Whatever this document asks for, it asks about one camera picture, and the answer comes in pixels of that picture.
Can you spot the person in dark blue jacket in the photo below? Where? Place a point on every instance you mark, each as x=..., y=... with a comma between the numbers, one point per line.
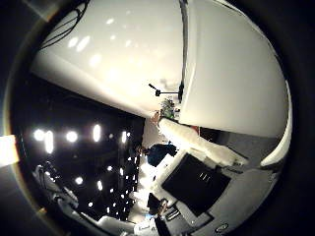
x=159, y=152

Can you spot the green plant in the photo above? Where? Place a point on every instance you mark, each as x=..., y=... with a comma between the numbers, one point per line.
x=168, y=109

